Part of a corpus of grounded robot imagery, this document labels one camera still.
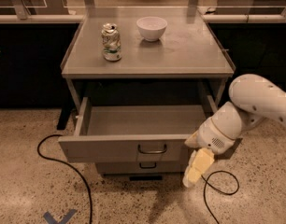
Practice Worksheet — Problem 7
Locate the white horizontal rail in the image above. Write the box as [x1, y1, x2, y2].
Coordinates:
[0, 15, 286, 23]

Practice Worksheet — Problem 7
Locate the black floor cable left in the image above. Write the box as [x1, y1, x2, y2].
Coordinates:
[36, 133, 93, 224]

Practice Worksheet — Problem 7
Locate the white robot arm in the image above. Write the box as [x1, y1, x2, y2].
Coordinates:
[183, 74, 286, 188]

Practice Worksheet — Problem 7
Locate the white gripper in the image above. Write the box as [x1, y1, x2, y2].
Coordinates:
[182, 118, 235, 188]

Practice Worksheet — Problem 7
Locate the grey top drawer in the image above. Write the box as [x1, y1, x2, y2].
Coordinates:
[59, 97, 209, 163]

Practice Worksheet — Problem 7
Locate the black floor cable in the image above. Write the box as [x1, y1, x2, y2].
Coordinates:
[36, 133, 93, 224]
[201, 170, 240, 224]

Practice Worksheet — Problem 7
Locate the white ceramic bowl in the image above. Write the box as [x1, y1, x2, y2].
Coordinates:
[136, 17, 167, 41]

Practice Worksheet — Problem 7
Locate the grey metal cabinet table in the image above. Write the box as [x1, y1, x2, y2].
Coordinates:
[62, 7, 234, 103]

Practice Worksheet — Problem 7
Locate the black floor cable right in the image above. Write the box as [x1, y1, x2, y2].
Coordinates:
[201, 170, 240, 224]

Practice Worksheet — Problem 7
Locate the blue tape floor mark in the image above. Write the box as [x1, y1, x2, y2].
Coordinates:
[42, 208, 78, 224]

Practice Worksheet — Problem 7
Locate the grey drawer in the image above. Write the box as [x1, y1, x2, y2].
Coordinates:
[59, 97, 209, 163]
[95, 161, 187, 175]

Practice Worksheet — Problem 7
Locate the crushed green soda can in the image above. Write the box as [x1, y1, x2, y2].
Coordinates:
[101, 23, 122, 62]

